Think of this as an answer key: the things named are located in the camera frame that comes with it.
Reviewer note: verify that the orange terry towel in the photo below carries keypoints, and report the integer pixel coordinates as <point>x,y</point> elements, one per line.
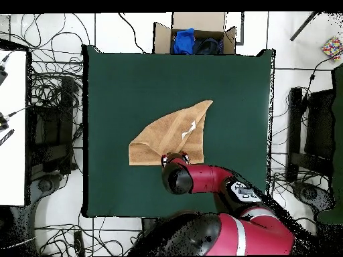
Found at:
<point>166,133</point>

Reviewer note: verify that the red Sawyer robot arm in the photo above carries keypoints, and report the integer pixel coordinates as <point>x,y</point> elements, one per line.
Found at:
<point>211,178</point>

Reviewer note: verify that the colourful dotted item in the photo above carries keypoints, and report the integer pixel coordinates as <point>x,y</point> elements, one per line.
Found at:
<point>332,48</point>

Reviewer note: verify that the dark green table cloth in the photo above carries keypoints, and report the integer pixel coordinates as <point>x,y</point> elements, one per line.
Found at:
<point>120,93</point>

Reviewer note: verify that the dark navy cloth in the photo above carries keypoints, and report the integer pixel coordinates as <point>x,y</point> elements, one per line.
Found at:
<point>207,46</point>

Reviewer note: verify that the blue cloth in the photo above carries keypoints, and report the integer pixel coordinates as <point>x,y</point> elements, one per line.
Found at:
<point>183,41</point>

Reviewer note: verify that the black power strip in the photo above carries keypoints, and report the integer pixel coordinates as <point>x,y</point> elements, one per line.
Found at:
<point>79,243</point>

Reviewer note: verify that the grey stand base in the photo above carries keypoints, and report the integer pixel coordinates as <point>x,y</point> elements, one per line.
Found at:
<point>45,184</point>
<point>309,192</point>

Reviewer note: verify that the brown cardboard box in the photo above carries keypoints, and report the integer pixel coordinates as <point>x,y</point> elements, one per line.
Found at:
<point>198,20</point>

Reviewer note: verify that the white table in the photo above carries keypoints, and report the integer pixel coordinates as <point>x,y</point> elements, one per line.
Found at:
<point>13,166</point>

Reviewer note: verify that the thin black bar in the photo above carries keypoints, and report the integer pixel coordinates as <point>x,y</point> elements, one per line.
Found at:
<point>302,27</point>

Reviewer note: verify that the black stand frame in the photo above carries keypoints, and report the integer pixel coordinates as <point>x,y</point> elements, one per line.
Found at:
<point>67,88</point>
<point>320,120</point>

